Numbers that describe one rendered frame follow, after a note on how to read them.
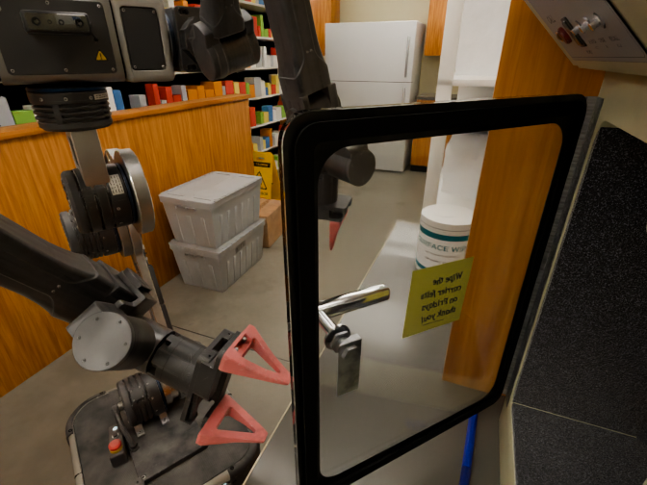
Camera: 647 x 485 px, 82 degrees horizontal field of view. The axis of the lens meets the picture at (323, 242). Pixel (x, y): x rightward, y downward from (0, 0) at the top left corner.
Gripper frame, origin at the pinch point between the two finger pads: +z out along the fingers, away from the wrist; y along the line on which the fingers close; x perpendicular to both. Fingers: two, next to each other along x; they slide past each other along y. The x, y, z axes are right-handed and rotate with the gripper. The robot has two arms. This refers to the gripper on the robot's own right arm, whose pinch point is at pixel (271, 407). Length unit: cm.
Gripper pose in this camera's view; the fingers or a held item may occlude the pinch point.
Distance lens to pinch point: 48.2
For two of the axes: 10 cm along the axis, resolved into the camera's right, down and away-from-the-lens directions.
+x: 2.4, -3.1, 9.2
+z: 9.1, 4.0, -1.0
